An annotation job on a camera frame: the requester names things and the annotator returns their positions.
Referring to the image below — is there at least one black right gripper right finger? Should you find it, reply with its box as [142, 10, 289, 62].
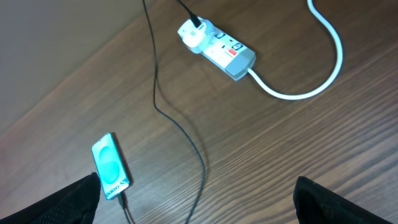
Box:
[293, 176, 391, 224]

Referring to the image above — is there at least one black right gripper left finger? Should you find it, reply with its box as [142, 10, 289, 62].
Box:
[1, 172, 101, 224]

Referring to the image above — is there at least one black charger cable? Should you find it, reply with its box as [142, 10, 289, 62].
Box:
[116, 0, 208, 224]

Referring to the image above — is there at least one blue screen Galaxy smartphone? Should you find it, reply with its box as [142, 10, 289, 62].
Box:
[91, 133, 130, 200]

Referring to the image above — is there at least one white charger plug adapter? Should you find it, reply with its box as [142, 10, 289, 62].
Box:
[177, 17, 216, 54]

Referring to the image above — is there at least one white power strip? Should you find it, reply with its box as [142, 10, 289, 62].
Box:
[201, 27, 256, 81]

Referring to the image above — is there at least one white power strip cable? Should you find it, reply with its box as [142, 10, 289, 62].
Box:
[247, 0, 344, 101]

